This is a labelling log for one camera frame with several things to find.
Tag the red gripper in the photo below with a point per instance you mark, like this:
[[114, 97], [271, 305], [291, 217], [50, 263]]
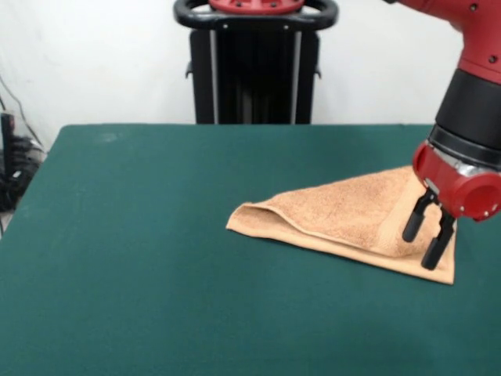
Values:
[[450, 184]]

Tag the tan terry towel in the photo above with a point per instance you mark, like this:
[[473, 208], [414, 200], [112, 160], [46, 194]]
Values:
[[332, 211]]

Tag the dark green table cloth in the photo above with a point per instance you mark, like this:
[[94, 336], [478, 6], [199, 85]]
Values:
[[117, 274]]

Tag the black box with red mark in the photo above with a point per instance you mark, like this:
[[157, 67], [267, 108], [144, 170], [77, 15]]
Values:
[[6, 149]]

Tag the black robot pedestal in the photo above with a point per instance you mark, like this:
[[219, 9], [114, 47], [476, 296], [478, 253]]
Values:
[[254, 78]]

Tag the red robot base plate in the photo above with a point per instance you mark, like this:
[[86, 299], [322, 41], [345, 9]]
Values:
[[254, 6]]

